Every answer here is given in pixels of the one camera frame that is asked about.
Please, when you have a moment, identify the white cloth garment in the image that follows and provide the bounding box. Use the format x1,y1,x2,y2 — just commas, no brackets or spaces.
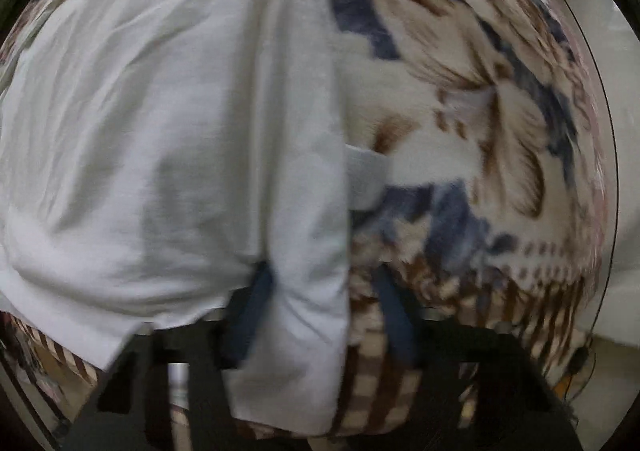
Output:
1,0,388,436

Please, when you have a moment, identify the floral bed blanket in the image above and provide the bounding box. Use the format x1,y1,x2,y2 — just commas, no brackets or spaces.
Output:
1,0,605,450

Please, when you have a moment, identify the white headboard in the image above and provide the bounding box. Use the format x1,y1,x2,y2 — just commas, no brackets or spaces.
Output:
560,0,639,347

